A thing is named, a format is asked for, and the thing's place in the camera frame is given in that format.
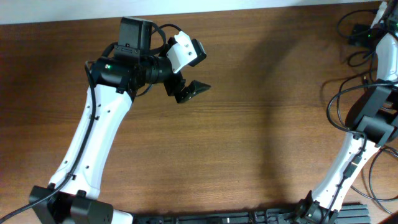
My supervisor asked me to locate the thin black USB cable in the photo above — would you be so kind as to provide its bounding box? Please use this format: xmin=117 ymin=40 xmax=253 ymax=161
xmin=335 ymin=52 xmax=379 ymax=128

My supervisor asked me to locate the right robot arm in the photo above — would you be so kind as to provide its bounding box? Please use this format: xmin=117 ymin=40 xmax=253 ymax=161
xmin=287 ymin=0 xmax=397 ymax=223

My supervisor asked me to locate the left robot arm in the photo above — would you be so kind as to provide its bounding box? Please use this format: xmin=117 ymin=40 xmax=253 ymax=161
xmin=29 ymin=17 xmax=209 ymax=223

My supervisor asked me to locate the left camera cable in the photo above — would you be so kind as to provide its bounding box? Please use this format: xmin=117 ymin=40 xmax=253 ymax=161
xmin=0 ymin=23 xmax=183 ymax=224

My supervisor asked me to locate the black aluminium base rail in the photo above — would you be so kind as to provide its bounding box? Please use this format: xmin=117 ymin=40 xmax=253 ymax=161
xmin=133 ymin=204 xmax=371 ymax=224

